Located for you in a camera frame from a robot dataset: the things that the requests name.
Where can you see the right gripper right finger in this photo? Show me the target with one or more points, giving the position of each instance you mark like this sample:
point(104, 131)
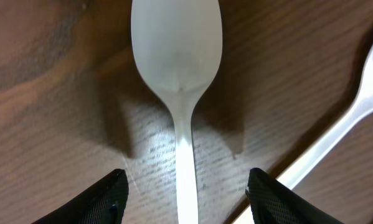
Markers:
point(273, 203)

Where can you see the white spoon of four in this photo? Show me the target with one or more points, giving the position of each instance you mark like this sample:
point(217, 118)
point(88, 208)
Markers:
point(177, 47)
point(361, 107)

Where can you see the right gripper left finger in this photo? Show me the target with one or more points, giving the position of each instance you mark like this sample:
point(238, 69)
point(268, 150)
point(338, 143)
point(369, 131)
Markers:
point(103, 202)

